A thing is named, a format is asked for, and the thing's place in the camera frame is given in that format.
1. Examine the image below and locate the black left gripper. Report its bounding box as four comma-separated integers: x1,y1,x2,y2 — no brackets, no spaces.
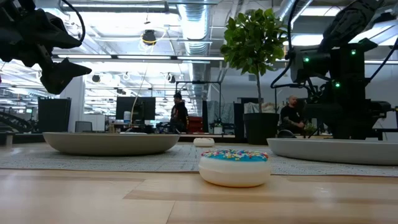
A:
0,9,93,95

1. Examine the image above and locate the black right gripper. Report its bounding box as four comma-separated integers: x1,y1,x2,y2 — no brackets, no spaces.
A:
304,101,393,140

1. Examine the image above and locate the small blue sprinkled donut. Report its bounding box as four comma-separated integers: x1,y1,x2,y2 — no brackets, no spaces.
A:
198,148,272,189

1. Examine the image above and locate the small white donut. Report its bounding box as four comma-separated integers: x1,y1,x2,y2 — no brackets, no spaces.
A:
193,137,216,148

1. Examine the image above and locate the grey round plate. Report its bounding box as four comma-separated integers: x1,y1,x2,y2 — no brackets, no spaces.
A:
266,138,398,166

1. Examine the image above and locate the small green desk plant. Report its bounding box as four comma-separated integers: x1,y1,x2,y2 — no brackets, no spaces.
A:
303,122,317,136

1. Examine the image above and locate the black partition panel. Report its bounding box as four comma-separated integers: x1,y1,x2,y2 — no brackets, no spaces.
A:
37,96,72,134

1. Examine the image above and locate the person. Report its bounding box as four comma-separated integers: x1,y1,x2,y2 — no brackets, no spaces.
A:
169,92,190,134
279,95,307,135

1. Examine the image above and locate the black dome-shaped object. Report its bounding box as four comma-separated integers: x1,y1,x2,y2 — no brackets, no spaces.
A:
276,129,297,139

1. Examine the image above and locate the grey office chair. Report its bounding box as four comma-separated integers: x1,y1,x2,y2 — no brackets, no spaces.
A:
75,120,93,133

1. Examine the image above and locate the black computer monitor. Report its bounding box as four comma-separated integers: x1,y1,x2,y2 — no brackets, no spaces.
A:
115,96,156,121

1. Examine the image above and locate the beige ceramic bowl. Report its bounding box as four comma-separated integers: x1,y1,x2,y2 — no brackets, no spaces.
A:
42,132,180,156

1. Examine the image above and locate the green plant in black pot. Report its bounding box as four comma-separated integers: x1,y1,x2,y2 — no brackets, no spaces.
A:
220,7,289,146

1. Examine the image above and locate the grey woven placemat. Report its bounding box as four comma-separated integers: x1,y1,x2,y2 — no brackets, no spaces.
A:
0,143,398,177

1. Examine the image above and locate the red cabinet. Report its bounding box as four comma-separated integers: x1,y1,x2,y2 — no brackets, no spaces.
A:
187,116,205,134

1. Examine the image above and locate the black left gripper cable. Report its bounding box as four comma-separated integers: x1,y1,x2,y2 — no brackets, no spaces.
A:
60,0,86,44

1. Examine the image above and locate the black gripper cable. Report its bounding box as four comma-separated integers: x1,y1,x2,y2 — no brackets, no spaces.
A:
60,0,86,44
269,0,313,94

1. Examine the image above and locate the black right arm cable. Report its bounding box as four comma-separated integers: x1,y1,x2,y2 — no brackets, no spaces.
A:
368,39,398,82

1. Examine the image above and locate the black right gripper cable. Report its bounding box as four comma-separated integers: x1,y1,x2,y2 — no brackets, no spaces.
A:
269,0,313,94

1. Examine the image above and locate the silver ventilation duct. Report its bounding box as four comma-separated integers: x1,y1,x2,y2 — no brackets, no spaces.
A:
176,0,213,56
275,0,313,26

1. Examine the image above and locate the black metal stand frame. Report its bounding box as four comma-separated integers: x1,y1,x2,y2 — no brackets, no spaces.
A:
175,80,223,131

